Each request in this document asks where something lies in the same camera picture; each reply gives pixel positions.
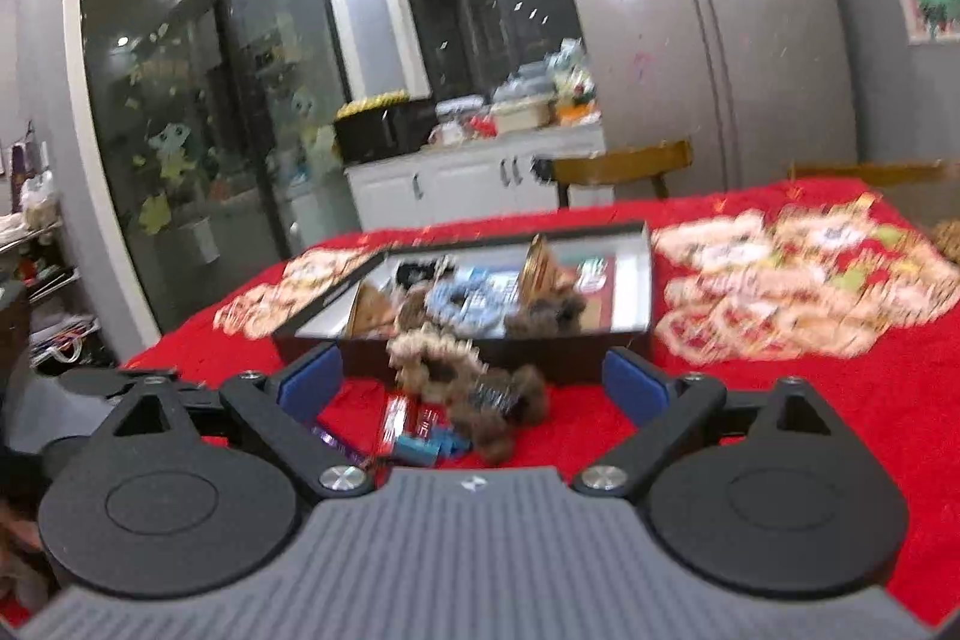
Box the black microwave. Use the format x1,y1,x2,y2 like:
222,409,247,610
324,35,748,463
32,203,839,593
334,98,437,165

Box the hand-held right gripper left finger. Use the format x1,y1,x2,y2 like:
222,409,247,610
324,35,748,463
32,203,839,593
112,344,376,500

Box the brown triangular snack packet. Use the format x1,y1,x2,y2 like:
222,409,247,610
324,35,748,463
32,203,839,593
346,280,398,337
523,235,572,298

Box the beige knit scrunchie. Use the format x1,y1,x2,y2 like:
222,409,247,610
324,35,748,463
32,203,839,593
386,323,488,402

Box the silver refrigerator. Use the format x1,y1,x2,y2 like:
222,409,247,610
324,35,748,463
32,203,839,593
546,0,860,191

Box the black shallow box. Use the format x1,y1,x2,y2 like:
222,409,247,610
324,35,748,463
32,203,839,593
271,221,652,386

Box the glass sliding door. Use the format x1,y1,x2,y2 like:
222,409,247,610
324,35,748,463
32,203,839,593
64,0,353,333

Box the blue knit scrunchie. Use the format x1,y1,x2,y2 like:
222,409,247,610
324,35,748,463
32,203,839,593
427,276,518,335

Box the wooden chair back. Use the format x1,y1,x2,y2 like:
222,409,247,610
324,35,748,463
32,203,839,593
532,140,695,208

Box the olive knit scrunchie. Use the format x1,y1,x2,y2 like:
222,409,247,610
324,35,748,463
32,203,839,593
394,291,430,331

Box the gold wrapped chocolates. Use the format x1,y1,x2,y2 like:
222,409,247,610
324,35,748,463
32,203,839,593
335,92,410,120

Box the teal snack packet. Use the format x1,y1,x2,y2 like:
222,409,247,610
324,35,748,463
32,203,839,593
395,430,460,465

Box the black and white scrunchie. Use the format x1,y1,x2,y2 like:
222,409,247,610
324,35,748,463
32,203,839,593
396,257,455,292

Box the white cabinet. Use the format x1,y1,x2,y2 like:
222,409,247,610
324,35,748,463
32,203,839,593
345,126,607,232

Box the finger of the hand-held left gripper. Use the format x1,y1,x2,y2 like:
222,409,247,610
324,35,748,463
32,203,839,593
60,368,181,416

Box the brown knit hair claw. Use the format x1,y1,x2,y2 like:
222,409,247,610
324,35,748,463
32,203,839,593
506,291,587,337
465,366,548,465

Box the metal storage rack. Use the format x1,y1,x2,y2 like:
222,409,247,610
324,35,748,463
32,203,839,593
0,122,98,371

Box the white basin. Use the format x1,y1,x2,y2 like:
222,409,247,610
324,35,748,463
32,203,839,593
491,100,552,133

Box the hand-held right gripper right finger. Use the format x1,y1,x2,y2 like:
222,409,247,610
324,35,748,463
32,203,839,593
570,347,830,502

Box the wooden chair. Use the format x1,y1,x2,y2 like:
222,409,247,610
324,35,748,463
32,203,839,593
787,160,950,187
532,140,695,208

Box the red printed blanket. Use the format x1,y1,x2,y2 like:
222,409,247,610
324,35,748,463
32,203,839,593
120,175,960,626

